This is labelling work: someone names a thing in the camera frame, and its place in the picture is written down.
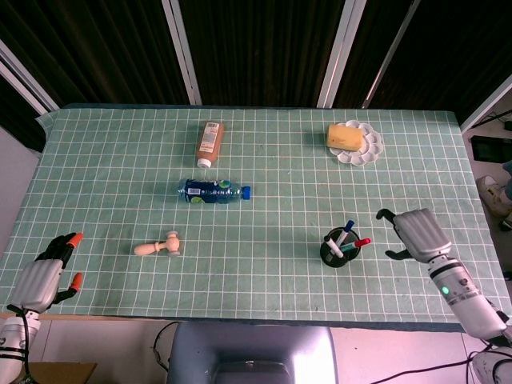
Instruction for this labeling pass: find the black floor device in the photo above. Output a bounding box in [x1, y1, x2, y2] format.
[471, 135, 502, 162]

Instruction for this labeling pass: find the grey robot torso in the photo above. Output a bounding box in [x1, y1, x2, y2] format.
[166, 322, 338, 384]

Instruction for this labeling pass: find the blue marker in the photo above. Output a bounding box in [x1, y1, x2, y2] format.
[335, 219, 356, 249]

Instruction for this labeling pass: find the cardboard box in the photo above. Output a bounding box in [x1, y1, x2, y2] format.
[26, 362, 98, 384]

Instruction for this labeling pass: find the dark pleated curtain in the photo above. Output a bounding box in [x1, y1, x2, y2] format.
[0, 0, 512, 153]

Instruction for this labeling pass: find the white flower-shaped palette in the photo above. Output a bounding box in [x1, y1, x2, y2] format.
[328, 119, 384, 165]

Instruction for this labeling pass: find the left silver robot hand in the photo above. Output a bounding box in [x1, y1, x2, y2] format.
[7, 231, 85, 315]

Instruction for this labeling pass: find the white frame post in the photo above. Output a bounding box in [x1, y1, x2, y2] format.
[362, 0, 422, 109]
[317, 0, 367, 109]
[0, 39, 60, 116]
[459, 74, 512, 132]
[162, 0, 202, 106]

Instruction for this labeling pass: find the blue water bottle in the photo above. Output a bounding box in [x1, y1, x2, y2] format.
[177, 178, 252, 206]

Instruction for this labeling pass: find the red marker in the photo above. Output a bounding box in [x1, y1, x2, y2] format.
[339, 238, 372, 254]

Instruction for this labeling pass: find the brown sauce bottle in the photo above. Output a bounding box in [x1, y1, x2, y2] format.
[195, 121, 226, 169]

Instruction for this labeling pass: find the green checkered tablecloth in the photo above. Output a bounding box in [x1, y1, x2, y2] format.
[0, 104, 506, 333]

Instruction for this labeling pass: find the black cable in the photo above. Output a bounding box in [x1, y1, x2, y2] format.
[367, 350, 512, 384]
[154, 322, 180, 370]

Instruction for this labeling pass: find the small wooden mallet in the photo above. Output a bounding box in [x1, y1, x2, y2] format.
[134, 230, 182, 258]

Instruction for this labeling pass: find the black mesh pen holder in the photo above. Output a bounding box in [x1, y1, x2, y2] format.
[319, 226, 360, 269]

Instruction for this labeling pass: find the black cap marker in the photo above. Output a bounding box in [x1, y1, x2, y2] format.
[323, 235, 344, 259]

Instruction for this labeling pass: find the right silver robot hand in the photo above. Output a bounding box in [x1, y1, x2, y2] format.
[375, 207, 454, 264]

